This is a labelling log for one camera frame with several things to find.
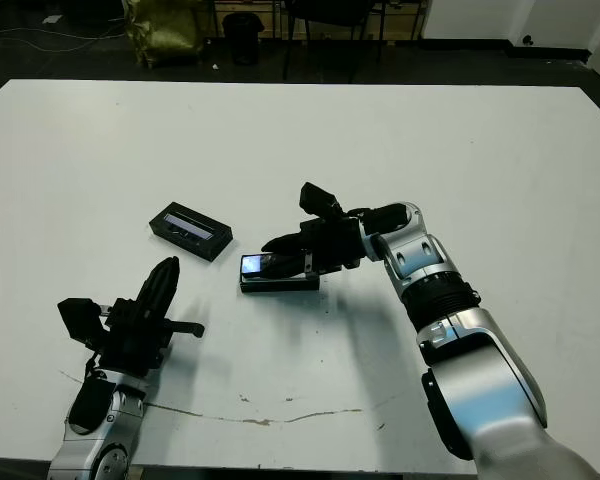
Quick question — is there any black box lid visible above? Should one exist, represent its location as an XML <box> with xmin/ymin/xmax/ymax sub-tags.
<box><xmin>148</xmin><ymin>201</ymin><xmax>234</xmax><ymax>262</ymax></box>

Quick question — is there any black trash bin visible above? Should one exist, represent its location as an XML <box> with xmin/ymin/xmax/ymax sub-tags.
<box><xmin>222</xmin><ymin>12</ymin><xmax>265</xmax><ymax>66</ymax></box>

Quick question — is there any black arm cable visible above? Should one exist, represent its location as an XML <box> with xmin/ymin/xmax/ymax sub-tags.
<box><xmin>335</xmin><ymin>203</ymin><xmax>379</xmax><ymax>221</ymax></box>
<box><xmin>82</xmin><ymin>352</ymin><xmax>104</xmax><ymax>381</ymax></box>

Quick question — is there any black office chair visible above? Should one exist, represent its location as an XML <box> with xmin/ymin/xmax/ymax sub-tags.
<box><xmin>283</xmin><ymin>0</ymin><xmax>386</xmax><ymax>84</ymax></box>

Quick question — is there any slim black camera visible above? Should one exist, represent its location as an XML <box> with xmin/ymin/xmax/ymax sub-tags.
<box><xmin>240</xmin><ymin>252</ymin><xmax>306</xmax><ymax>279</ymax></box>

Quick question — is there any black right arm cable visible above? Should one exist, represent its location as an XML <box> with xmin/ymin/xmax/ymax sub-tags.
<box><xmin>335</xmin><ymin>203</ymin><xmax>379</xmax><ymax>221</ymax></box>

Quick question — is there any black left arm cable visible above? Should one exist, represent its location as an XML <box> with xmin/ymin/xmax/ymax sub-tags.
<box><xmin>82</xmin><ymin>352</ymin><xmax>104</xmax><ymax>381</ymax></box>

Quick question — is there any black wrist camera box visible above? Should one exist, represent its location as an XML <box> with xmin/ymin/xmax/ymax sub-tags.
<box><xmin>298</xmin><ymin>181</ymin><xmax>342</xmax><ymax>220</ymax></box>
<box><xmin>57</xmin><ymin>297</ymin><xmax>107</xmax><ymax>347</ymax></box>

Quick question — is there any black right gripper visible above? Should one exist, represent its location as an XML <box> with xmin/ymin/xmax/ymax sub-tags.
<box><xmin>259</xmin><ymin>215</ymin><xmax>367</xmax><ymax>280</ymax></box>

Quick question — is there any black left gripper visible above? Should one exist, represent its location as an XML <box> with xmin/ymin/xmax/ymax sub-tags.
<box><xmin>98</xmin><ymin>256</ymin><xmax>207</xmax><ymax>379</ymax></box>

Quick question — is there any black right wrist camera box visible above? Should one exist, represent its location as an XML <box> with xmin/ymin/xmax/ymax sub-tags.
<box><xmin>298</xmin><ymin>181</ymin><xmax>342</xmax><ymax>220</ymax></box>

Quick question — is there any black box base white insert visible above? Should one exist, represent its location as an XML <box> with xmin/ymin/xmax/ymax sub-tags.
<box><xmin>238</xmin><ymin>267</ymin><xmax>323</xmax><ymax>295</ymax></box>

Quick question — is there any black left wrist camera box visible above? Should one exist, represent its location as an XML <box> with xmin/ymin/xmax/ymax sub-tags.
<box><xmin>57</xmin><ymin>297</ymin><xmax>107</xmax><ymax>347</ymax></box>

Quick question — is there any yellow-green plastic bag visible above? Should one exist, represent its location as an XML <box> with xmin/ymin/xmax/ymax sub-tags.
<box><xmin>121</xmin><ymin>0</ymin><xmax>205</xmax><ymax>69</ymax></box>

